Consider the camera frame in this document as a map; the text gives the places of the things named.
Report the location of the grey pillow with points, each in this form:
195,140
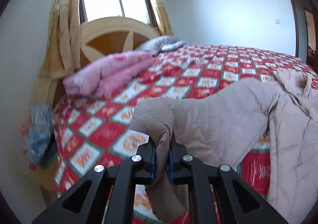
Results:
161,44

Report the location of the pink folded blanket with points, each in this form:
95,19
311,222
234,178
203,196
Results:
109,72

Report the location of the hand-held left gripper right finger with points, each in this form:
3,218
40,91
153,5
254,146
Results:
171,164

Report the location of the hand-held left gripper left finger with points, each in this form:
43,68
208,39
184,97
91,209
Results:
153,164

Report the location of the brown door frame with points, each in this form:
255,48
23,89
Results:
295,20

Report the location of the blue grey cloth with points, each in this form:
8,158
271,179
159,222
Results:
39,134

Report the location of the red checkered printed bed blanket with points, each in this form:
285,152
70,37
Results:
159,85

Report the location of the cream wooden headboard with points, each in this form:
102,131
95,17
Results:
104,40

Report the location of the beige quilted down coat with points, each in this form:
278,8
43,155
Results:
218,124

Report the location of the white wall switch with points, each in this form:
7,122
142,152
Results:
277,21

